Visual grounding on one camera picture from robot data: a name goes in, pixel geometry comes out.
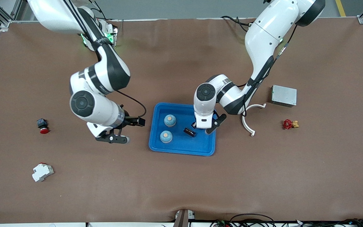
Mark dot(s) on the white circuit breaker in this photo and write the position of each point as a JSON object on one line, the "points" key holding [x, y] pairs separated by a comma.
{"points": [[42, 172]]}

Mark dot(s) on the brown table cover mat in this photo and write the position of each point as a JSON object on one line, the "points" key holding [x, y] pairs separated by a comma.
{"points": [[181, 183]]}

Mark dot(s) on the grey metal edge bracket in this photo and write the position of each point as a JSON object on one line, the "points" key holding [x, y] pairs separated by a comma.
{"points": [[181, 219]]}

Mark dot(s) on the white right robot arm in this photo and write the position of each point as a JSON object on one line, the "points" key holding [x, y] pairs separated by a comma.
{"points": [[96, 110]]}

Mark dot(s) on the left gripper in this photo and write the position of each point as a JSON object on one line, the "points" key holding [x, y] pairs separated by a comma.
{"points": [[193, 125]]}

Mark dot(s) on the brass valve red handwheel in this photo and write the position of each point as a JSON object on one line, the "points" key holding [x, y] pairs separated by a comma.
{"points": [[287, 124]]}

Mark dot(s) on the blue plastic tray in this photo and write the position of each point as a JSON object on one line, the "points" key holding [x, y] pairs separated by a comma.
{"points": [[181, 145]]}

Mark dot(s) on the blue desk bell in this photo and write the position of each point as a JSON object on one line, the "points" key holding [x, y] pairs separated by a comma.
{"points": [[166, 136], [169, 120]]}

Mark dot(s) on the silver metal box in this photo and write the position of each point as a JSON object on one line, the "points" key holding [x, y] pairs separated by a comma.
{"points": [[284, 95]]}

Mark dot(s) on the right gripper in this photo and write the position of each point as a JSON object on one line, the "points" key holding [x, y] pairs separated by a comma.
{"points": [[131, 121]]}

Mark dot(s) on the red black emergency stop button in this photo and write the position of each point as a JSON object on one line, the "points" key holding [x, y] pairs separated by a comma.
{"points": [[43, 130]]}

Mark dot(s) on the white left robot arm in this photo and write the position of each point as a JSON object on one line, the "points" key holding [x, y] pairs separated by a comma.
{"points": [[263, 34]]}

